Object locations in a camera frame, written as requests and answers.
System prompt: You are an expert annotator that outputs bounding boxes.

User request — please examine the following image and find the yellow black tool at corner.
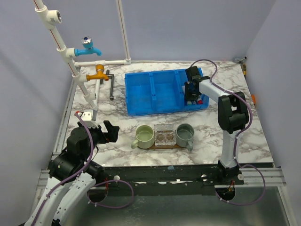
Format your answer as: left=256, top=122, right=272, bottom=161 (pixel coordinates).
left=235, top=56, right=247, bottom=77

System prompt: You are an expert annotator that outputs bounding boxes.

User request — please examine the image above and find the aluminium extrusion rail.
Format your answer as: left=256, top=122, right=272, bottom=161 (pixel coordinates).
left=238, top=168, right=286, bottom=187

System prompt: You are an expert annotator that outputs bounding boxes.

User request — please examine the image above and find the black metal base rail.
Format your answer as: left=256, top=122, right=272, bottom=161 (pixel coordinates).
left=88, top=164, right=244, bottom=200

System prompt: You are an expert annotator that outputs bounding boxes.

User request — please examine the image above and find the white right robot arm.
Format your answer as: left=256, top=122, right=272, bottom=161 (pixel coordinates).
left=184, top=66, right=249, bottom=185

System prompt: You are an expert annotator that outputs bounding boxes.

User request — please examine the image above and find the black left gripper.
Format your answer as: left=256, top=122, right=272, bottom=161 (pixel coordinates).
left=79, top=120, right=119, bottom=161

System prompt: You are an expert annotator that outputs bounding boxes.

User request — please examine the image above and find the light green ceramic mug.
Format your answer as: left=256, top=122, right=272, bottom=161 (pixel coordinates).
left=131, top=125, right=155, bottom=149

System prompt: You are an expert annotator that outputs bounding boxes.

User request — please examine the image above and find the clear plastic square holder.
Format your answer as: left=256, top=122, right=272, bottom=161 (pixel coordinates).
left=154, top=124, right=176, bottom=146

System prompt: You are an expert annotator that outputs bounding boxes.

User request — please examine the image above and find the orange clamp on wall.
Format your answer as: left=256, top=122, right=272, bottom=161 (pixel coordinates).
left=251, top=95, right=256, bottom=105

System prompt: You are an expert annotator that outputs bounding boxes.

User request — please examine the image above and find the black metal hex key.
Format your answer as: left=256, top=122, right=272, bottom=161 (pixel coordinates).
left=106, top=69, right=114, bottom=101

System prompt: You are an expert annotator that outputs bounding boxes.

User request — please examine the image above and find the orange plastic faucet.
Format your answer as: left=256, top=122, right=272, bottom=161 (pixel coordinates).
left=86, top=64, right=109, bottom=81

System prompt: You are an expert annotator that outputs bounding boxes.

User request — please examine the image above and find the blue plastic faucet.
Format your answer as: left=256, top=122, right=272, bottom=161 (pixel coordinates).
left=74, top=36, right=102, bottom=57

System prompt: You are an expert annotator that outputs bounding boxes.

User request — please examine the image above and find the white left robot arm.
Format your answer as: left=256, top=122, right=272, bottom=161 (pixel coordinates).
left=25, top=120, right=119, bottom=226

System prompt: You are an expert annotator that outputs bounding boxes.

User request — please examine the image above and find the grey ceramic mug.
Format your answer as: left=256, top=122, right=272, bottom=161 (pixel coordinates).
left=175, top=123, right=195, bottom=151

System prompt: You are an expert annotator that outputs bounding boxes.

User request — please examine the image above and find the blue plastic divided bin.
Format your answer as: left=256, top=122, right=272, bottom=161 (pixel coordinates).
left=125, top=69, right=209, bottom=116

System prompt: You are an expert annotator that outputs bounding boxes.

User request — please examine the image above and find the white PVC pipe frame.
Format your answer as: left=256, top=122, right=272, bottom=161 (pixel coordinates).
left=32, top=0, right=132, bottom=113

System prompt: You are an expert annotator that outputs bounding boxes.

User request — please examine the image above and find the oval wooden tray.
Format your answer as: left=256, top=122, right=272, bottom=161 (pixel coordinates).
left=137, top=143, right=185, bottom=150

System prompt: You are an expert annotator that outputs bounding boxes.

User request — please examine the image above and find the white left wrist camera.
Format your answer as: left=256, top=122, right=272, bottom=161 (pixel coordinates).
left=78, top=110, right=97, bottom=129

